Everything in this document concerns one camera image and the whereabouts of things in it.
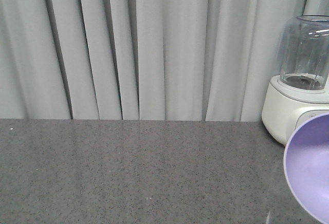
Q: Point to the purple plastic bowl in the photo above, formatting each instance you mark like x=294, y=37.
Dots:
x=305, y=165

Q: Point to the grey pleated curtain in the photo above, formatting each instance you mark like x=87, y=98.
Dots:
x=183, y=60

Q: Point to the white blender with clear jar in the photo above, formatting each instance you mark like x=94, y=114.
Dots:
x=300, y=89

